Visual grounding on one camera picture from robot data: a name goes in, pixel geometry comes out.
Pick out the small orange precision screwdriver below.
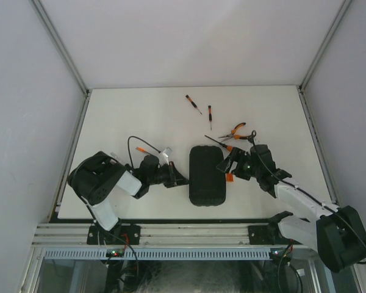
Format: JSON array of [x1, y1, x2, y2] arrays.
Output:
[[185, 95, 202, 115]]

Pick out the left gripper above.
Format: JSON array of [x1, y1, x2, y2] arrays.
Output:
[[148, 161, 189, 188]]

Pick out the aluminium frame rail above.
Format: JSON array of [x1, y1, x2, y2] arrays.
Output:
[[32, 222, 362, 247]]

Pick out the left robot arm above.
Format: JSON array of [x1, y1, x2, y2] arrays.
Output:
[[67, 149, 189, 244]]

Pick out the small orange chisel bit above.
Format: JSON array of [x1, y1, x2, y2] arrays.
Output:
[[135, 147, 148, 153]]

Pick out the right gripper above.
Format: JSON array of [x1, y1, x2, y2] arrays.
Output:
[[217, 147, 261, 181]]

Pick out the large orange handled screwdriver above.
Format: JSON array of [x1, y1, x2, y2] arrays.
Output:
[[205, 135, 234, 152]]

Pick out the black plastic tool case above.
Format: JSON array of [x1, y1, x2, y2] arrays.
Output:
[[189, 145, 226, 206]]

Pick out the right camera cable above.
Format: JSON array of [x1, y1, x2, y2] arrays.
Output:
[[246, 129, 366, 263]]

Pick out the orange handled needle-nose pliers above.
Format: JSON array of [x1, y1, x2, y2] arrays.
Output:
[[219, 122, 255, 142]]

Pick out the blue slotted cable duct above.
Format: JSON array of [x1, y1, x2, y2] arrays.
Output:
[[44, 247, 271, 261]]

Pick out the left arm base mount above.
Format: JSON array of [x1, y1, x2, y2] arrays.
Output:
[[87, 224, 141, 245]]

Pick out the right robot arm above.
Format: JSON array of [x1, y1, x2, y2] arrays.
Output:
[[217, 145, 366, 273]]

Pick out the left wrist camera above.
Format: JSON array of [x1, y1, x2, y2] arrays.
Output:
[[160, 147, 172, 164]]

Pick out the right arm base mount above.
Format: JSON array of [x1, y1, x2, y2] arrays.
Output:
[[248, 211, 293, 245]]

